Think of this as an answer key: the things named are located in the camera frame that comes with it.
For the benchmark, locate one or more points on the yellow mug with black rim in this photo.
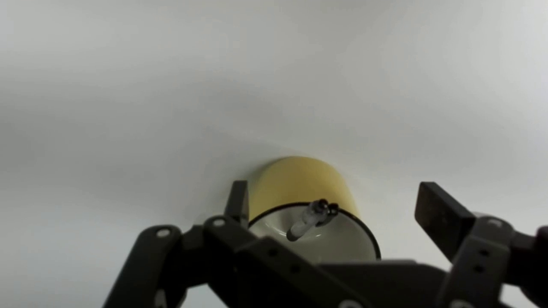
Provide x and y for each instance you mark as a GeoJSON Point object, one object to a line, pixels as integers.
{"type": "Point", "coordinates": [302, 182]}

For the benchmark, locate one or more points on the white pen with black tip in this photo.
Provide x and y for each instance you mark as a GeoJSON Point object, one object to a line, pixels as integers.
{"type": "Point", "coordinates": [305, 223]}

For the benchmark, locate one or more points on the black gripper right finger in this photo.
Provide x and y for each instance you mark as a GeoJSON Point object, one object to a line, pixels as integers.
{"type": "Point", "coordinates": [473, 251]}

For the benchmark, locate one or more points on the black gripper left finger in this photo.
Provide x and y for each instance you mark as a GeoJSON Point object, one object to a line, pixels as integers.
{"type": "Point", "coordinates": [172, 263]}

